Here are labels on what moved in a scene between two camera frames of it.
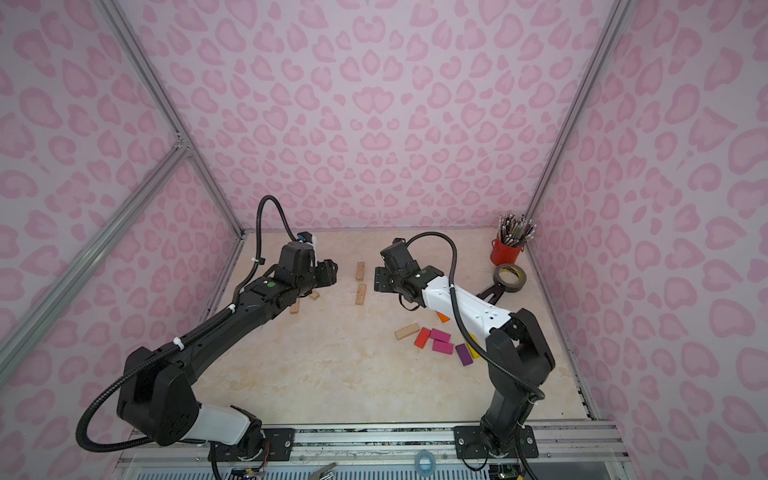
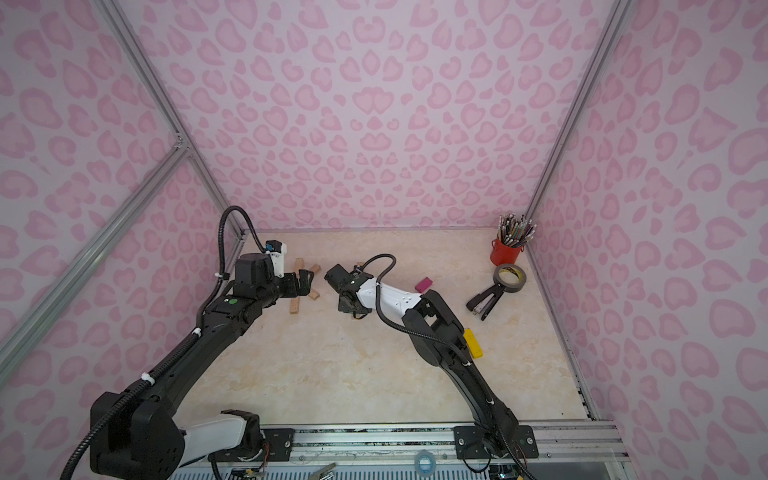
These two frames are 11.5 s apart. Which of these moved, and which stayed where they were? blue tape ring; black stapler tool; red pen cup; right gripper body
Moved: right gripper body
Stayed: red pen cup; blue tape ring; black stapler tool
